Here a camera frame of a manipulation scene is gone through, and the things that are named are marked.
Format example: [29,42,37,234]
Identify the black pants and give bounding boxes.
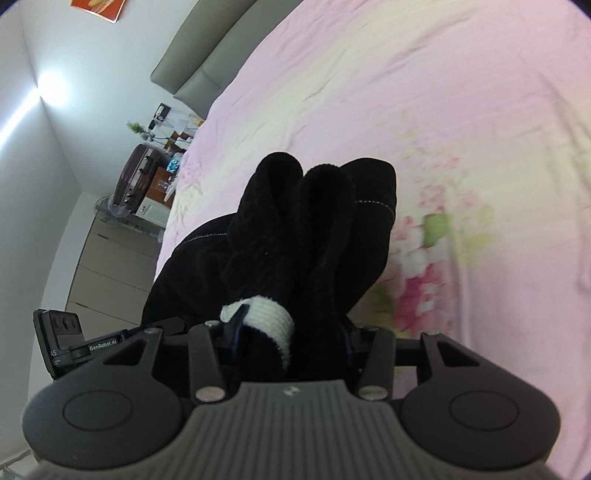
[141,151,399,385]

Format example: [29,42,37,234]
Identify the maroon suitcase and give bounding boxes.
[112,143,168,214]

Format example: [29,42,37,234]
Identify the white fan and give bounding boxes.
[93,195,163,241]

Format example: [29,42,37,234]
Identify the cluttered wooden nightstand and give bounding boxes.
[147,103,207,206]

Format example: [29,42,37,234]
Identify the beige cabinet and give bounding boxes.
[66,213,163,326]

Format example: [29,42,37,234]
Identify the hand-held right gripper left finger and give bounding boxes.
[104,306,246,404]

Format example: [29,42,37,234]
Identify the white light strip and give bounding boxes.
[0,83,54,145]

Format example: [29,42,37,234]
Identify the grey bed headboard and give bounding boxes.
[150,0,305,118]

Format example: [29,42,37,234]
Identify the pink floral bedsheet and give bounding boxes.
[154,0,591,480]

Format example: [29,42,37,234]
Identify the orange wall poster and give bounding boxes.
[70,0,129,22]

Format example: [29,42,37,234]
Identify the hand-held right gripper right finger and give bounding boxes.
[338,322,485,403]

